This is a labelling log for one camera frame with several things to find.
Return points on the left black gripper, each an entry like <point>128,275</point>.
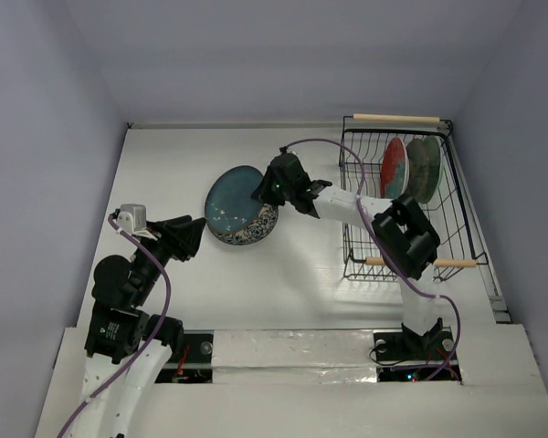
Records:
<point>185,232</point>

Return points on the grey deer snowflake plate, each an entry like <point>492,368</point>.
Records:
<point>418,170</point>

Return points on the green leaf plate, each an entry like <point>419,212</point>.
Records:
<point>434,167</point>

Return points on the teal blue plate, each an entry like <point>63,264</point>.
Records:
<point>229,206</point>

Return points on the white front platform board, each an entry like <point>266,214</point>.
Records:
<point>321,383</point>

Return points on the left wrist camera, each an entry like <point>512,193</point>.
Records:
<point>131,218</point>

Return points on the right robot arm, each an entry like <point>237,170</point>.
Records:
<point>400,230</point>

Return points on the red teal flower plate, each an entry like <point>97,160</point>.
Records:
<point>394,172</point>

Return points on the black wire dish rack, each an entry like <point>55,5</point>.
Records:
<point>447,209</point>

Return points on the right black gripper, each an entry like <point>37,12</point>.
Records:
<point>265,191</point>

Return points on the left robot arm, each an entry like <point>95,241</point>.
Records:
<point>126,347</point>

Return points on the blue white floral plate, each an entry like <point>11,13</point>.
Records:
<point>239,231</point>

